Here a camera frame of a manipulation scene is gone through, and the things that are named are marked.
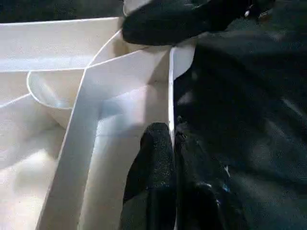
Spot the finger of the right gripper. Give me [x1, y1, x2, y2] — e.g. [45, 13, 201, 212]
[122, 0, 245, 46]

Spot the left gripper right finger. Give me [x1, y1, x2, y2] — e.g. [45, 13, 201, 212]
[174, 130, 243, 230]

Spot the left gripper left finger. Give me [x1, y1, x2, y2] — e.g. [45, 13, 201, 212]
[122, 122, 178, 230]

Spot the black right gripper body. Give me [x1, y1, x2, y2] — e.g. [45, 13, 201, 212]
[242, 0, 273, 20]

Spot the white plastic table leg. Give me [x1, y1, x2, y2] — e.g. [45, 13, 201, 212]
[122, 0, 147, 17]

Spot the white plastic table top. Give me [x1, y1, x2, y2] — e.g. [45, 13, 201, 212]
[0, 16, 196, 230]

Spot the black work mat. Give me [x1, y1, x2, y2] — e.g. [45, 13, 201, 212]
[0, 0, 307, 230]

